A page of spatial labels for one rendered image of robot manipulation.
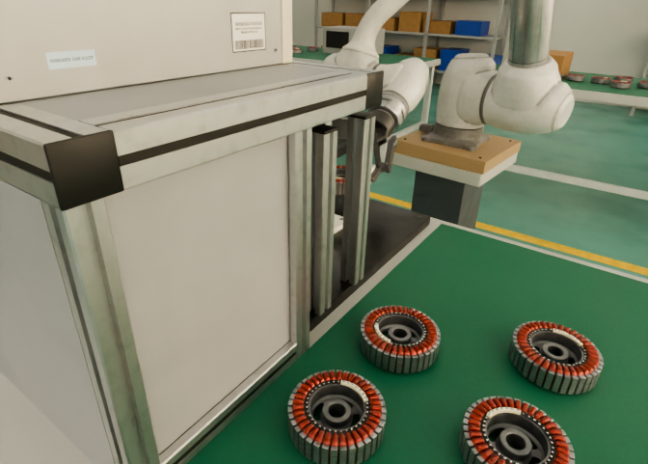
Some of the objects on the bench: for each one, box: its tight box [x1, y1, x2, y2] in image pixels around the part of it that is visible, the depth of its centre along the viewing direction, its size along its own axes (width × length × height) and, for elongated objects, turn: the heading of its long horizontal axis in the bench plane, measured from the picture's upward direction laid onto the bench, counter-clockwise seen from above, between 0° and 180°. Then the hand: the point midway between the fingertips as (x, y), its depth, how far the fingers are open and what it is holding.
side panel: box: [41, 127, 312, 464], centre depth 48 cm, size 28×3×32 cm, turn 142°
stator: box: [288, 369, 387, 464], centre depth 52 cm, size 11×11×4 cm
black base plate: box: [310, 195, 431, 332], centre depth 99 cm, size 47×64×2 cm
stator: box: [509, 321, 604, 395], centre depth 61 cm, size 11×11×4 cm
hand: (341, 178), depth 102 cm, fingers closed on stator, 11 cm apart
